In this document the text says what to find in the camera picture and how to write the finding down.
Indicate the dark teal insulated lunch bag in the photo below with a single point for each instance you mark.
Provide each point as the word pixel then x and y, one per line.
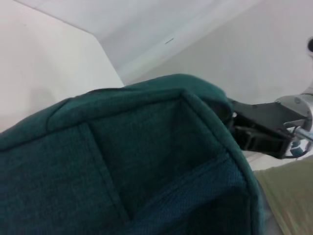
pixel 122 159

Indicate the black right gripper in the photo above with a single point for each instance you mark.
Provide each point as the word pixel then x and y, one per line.
pixel 264 117

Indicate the olive green floor mat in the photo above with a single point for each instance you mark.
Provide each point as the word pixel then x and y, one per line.
pixel 288 195

